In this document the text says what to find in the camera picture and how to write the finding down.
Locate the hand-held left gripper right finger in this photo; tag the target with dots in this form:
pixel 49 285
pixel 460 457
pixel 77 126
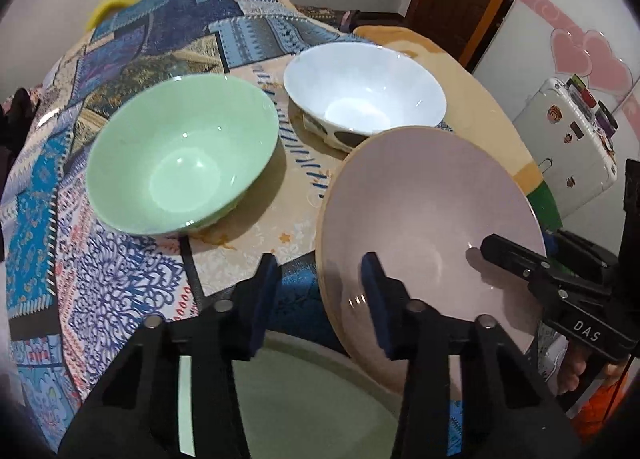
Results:
pixel 376 299

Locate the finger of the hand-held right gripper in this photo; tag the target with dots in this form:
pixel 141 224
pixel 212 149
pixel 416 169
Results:
pixel 575 254
pixel 510 256

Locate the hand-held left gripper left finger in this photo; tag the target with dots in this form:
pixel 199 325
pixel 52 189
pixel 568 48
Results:
pixel 262 299

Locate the pink bowl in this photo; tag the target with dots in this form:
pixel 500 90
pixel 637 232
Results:
pixel 425 199

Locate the pale green plate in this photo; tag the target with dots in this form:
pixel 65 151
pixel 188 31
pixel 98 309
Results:
pixel 310 399

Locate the green bowl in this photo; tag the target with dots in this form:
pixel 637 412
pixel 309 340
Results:
pixel 175 154

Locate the white bowl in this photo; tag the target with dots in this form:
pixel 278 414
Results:
pixel 360 89

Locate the person's right hand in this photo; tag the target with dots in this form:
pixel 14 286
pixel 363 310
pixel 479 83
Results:
pixel 572 369

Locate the person's orange garment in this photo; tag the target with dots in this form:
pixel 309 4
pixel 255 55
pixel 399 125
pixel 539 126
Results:
pixel 600 409

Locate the white suitcase with stickers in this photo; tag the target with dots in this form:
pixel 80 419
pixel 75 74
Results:
pixel 565 154

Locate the blue patchwork printed blanket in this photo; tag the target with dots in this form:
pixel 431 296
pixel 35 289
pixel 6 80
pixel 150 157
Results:
pixel 100 289

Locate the dark bag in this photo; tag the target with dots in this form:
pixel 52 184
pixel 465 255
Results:
pixel 350 16

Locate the black clothes pile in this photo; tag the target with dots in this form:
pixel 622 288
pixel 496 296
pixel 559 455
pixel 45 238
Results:
pixel 17 109

